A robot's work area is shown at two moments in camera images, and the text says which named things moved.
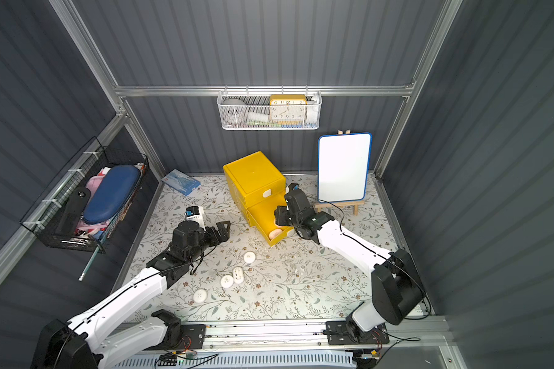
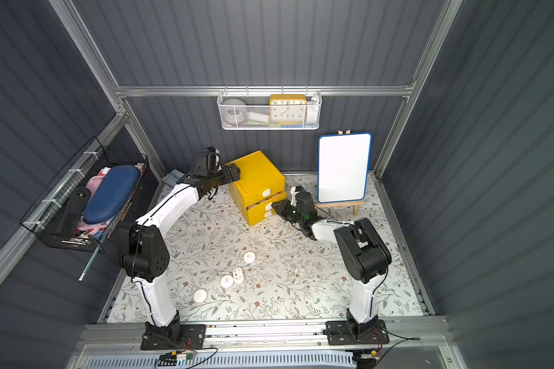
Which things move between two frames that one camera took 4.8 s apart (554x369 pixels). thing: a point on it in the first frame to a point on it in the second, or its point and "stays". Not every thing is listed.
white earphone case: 249,257 stays
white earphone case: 238,275 stays
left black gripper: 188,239 to 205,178
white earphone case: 227,281 stays
